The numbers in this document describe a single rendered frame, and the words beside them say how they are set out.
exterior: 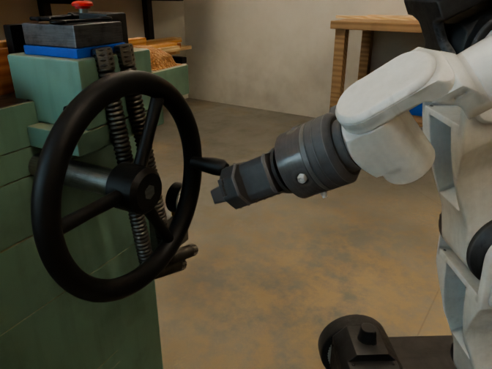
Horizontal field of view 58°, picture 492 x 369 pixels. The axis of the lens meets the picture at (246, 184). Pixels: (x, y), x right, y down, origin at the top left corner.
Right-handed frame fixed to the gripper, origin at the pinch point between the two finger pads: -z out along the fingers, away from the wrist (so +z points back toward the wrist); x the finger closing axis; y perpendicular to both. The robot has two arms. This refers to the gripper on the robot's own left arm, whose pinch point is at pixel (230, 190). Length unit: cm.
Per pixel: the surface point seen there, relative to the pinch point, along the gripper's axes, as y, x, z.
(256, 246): -22, 110, -80
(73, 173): 8.8, -14.6, -12.3
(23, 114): 18.9, -16.0, -16.6
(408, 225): -38, 166, -31
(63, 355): -16.1, -10.4, -36.8
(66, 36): 24.7, -13.9, -5.5
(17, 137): 16.3, -17.0, -17.9
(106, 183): 5.6, -15.0, -6.1
